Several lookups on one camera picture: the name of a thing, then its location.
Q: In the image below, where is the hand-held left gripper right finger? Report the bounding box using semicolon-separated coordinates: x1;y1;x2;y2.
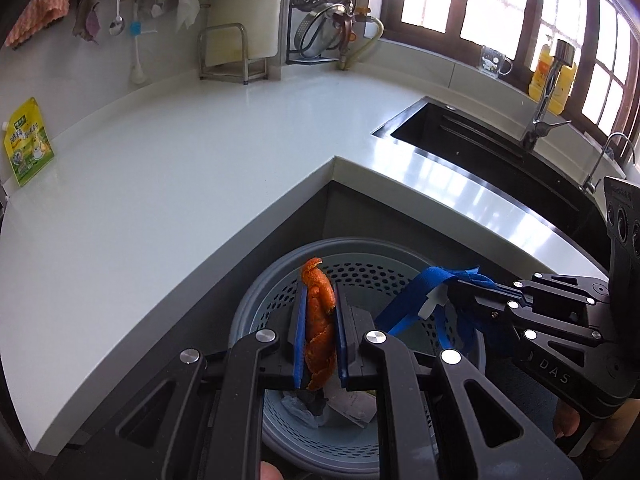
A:
333;282;584;480

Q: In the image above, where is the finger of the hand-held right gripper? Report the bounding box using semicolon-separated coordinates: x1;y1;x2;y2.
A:
447;272;611;312
469;302;609;362

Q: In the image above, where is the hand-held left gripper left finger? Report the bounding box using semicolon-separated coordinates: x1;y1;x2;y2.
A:
55;282;309;480

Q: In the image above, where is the orange peel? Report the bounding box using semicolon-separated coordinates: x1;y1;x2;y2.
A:
298;257;337;392

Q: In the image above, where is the grey perforated trash bin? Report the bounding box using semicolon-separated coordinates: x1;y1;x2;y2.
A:
232;238;489;474

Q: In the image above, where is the dark grey cloth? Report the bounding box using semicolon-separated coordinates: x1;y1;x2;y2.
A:
298;388;329;414

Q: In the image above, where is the white tissue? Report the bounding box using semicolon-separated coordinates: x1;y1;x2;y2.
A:
329;392;379;429

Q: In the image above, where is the blue strap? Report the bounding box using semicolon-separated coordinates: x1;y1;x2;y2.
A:
374;262;494;359

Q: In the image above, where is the person's right hand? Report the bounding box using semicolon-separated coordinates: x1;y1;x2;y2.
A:
552;401;582;444

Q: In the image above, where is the small steel faucet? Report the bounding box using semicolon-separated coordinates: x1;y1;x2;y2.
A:
582;131;637;195

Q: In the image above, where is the black kitchen sink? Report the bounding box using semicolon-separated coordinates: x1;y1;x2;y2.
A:
370;94;611;257

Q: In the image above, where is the steel sink faucet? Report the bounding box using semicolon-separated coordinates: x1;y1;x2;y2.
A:
522;37;576;151

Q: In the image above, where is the yellow detergent bottle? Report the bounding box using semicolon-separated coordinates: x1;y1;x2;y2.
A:
528;43;579;115

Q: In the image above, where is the printed glass cup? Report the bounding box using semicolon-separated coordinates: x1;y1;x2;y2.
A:
479;44;514;77

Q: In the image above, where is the steel cutting board rack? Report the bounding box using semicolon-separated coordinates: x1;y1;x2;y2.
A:
197;22;269;86

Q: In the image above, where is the black dish rack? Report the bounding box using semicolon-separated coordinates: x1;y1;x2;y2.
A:
284;0;351;66

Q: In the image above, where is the steel pot lid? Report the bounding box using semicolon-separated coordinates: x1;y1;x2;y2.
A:
294;2;351;59

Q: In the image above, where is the brown framed window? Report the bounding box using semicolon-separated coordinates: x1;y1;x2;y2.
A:
380;0;640;162

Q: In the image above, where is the white bottle brush blue collar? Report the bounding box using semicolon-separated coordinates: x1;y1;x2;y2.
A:
128;2;159;86

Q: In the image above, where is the yellow seasoning pouch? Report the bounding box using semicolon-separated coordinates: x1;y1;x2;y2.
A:
2;96;55;189

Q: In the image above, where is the white cutting board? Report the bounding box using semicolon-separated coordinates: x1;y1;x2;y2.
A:
204;0;289;69

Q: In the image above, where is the steel spoon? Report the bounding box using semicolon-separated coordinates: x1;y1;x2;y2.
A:
108;0;126;37

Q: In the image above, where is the grey purple rag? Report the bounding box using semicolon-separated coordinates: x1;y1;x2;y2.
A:
72;0;103;45

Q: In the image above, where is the pink waffle cloth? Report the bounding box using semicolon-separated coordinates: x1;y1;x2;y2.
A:
3;0;71;50

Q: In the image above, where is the yellow gas hose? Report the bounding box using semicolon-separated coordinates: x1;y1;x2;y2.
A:
337;9;385;72

